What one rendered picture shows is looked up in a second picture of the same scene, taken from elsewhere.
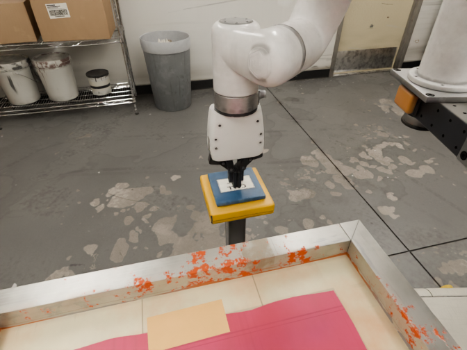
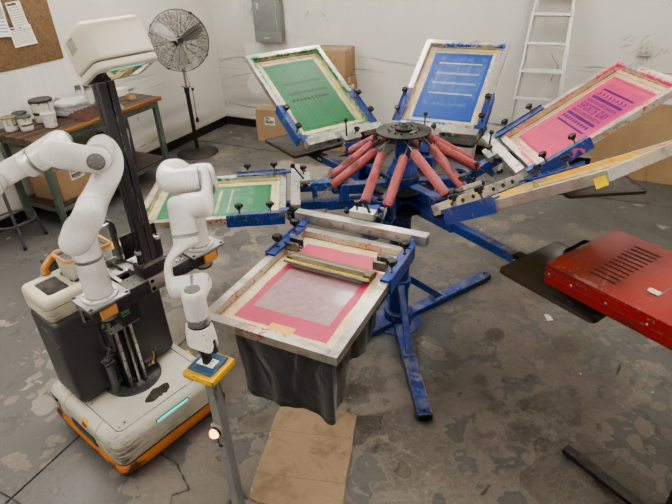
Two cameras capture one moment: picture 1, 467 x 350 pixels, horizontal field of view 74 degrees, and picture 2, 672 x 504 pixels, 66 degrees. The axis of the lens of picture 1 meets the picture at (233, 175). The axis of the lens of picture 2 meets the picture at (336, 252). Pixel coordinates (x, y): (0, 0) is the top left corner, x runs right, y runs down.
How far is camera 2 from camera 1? 1.92 m
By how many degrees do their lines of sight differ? 102
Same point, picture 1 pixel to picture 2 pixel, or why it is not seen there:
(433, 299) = (107, 419)
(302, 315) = (250, 315)
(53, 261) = not seen: outside the picture
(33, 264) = not seen: outside the picture
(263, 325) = (262, 319)
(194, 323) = (279, 328)
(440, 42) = (105, 278)
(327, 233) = (215, 317)
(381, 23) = not seen: outside the picture
